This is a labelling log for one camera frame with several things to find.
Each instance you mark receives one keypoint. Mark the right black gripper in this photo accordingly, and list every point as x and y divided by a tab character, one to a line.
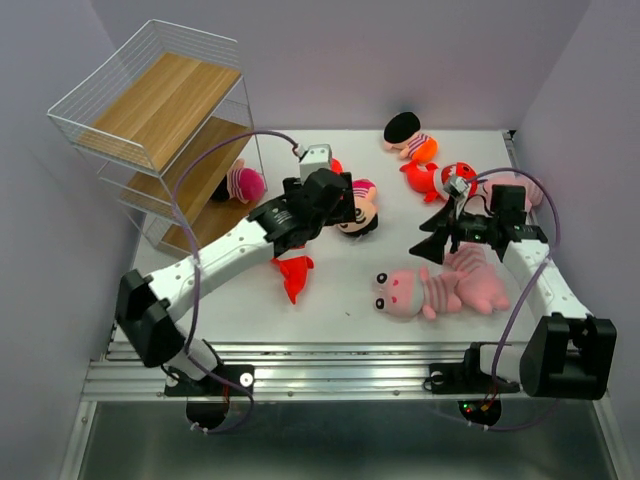
432	247

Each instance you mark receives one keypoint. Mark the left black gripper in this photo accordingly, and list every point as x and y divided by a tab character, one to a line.
343	211

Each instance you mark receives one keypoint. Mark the boy doll pink hat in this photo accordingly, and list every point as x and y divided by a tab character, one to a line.
242	183
366	210

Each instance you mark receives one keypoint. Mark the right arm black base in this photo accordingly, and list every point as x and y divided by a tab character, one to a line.
481	405

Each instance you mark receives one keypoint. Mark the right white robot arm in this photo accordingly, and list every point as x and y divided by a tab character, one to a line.
570	351

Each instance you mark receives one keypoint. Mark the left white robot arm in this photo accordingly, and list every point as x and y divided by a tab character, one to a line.
148	307

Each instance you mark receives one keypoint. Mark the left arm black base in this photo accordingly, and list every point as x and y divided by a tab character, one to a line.
221	402

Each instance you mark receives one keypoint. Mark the red whale plush back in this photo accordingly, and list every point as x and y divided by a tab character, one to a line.
336	166

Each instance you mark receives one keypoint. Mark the red shark plush right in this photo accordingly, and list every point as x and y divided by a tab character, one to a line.
429	179

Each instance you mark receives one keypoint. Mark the red shark plush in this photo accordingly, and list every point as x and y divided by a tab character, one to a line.
294	266
429	179

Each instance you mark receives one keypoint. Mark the pink plush lying right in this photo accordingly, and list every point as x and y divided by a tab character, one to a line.
480	288

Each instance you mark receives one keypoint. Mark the pink frog plush striped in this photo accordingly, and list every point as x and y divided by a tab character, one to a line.
407	293

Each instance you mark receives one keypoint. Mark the red shark plush left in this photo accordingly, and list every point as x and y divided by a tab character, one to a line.
294	266

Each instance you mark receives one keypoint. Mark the boy doll black hair orange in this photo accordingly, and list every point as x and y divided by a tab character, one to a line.
403	134

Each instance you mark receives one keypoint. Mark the pink plush far right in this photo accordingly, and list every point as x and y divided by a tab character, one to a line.
534	194

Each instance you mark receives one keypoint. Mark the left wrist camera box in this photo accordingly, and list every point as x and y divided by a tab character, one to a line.
315	158

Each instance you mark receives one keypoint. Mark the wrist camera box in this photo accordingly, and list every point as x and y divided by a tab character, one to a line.
457	187
315	158

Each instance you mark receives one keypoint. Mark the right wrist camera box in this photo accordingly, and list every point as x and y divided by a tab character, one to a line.
457	187

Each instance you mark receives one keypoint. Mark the aluminium rail frame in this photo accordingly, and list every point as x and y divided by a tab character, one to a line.
289	372

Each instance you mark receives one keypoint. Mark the white wire wooden shelf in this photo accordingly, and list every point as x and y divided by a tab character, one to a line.
165	115

